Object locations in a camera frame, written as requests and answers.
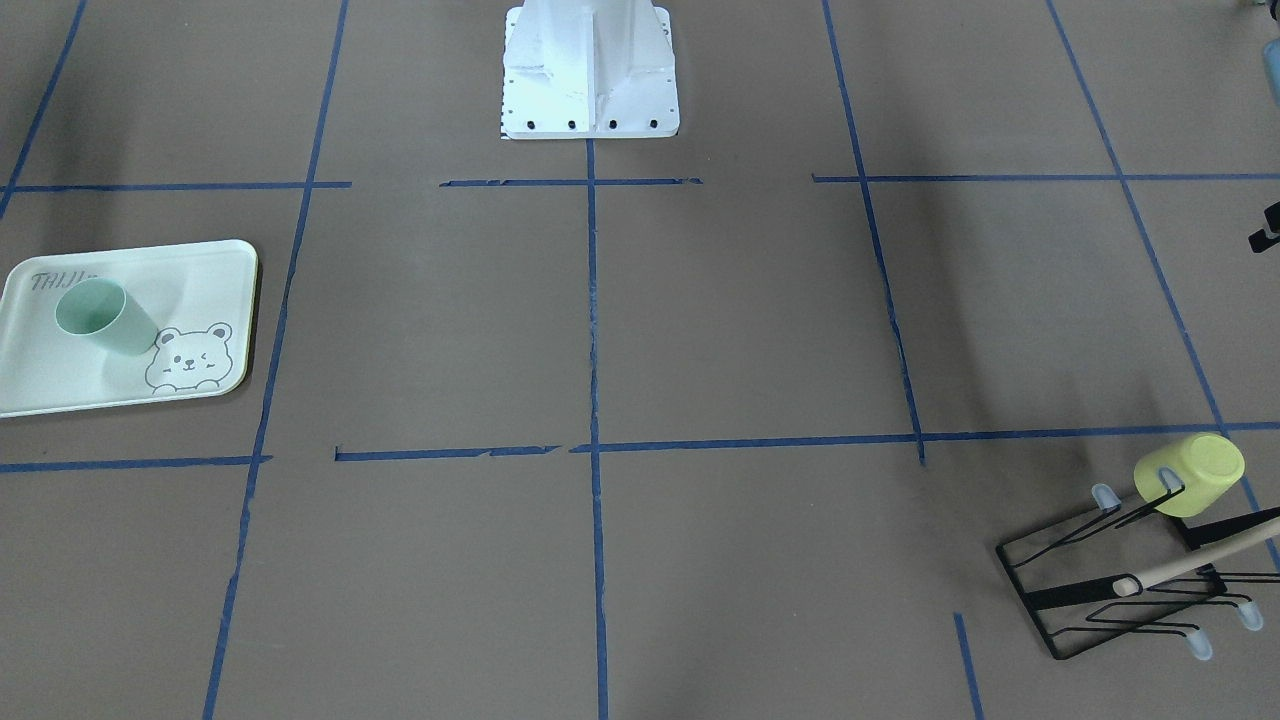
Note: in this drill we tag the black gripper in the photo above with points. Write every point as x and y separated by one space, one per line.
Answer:
1268 228

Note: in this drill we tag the light green cup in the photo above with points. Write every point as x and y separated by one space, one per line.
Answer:
105 314

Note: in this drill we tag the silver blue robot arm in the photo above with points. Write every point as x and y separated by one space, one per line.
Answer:
1270 60

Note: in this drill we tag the yellow cup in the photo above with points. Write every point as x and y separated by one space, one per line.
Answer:
1190 474

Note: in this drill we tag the white bear print tray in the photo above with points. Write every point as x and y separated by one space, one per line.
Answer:
200 297

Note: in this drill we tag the black wire cup rack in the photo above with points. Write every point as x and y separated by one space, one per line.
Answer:
1127 568

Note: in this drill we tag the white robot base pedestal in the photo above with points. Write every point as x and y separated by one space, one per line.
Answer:
589 69

